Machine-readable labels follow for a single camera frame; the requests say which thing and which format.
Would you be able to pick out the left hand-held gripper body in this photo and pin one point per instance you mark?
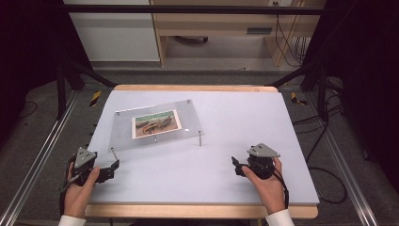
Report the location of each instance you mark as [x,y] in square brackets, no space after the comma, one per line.
[84,157]

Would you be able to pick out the person's left hand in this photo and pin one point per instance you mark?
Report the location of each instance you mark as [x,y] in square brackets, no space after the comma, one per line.
[76,197]

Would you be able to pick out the black metal stand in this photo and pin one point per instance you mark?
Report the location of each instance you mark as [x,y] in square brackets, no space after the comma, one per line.
[61,94]
[322,94]

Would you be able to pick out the white table mat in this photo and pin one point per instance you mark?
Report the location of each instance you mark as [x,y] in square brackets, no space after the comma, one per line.
[238,125]

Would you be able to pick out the yellow clamp left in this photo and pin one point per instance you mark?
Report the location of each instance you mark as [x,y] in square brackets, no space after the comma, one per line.
[95,98]

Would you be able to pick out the aluminium floor rail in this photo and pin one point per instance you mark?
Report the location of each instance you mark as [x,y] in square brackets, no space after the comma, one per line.
[342,163]
[40,157]

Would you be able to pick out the yellow clamp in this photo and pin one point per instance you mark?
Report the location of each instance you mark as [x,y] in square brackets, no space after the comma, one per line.
[295,98]
[95,98]

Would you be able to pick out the person's right hand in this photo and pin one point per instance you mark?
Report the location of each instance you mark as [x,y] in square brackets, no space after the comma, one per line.
[271,193]

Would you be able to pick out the yellow clamp right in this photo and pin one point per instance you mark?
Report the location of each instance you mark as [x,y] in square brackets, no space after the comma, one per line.
[295,98]

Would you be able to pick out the light wooden desk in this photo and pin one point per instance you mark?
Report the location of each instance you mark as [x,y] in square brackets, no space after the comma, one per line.
[219,23]

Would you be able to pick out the clear acrylic photo frame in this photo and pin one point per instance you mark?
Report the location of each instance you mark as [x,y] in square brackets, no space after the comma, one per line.
[122,132]

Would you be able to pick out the white cabinet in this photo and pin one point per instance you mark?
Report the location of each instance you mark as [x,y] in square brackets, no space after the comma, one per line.
[116,34]

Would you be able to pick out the black horizontal frame bar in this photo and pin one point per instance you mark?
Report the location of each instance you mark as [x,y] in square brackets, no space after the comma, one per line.
[188,9]

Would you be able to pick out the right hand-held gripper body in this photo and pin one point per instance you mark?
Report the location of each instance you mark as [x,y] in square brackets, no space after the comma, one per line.
[262,152]

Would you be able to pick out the wooden table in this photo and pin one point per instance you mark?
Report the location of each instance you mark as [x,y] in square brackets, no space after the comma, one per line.
[194,212]

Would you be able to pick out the boat painting print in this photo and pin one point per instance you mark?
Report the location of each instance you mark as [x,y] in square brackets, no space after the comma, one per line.
[156,124]

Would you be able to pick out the black curtain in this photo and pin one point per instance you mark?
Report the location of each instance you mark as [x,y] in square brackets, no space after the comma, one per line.
[28,47]
[367,78]

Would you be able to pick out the grey desk label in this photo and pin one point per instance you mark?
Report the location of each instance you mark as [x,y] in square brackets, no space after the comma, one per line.
[259,30]

